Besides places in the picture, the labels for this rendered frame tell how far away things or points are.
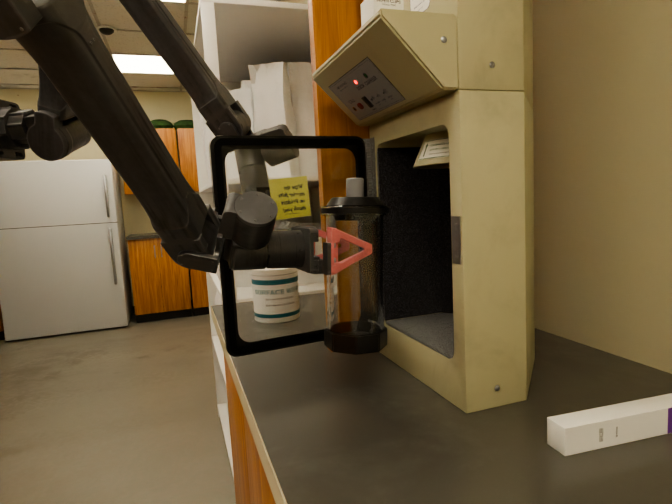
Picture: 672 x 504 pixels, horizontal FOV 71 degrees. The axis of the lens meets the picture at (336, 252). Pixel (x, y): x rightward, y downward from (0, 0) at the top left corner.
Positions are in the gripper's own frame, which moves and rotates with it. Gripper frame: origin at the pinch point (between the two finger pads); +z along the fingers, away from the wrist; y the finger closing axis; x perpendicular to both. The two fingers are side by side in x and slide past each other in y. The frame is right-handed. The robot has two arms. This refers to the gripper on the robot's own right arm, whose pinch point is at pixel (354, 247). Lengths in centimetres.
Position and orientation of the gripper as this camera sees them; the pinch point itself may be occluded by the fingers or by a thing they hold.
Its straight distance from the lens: 75.6
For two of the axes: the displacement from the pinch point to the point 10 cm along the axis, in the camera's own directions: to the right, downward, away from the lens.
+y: -3.5, -0.8, 9.3
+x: 0.0, 10.0, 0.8
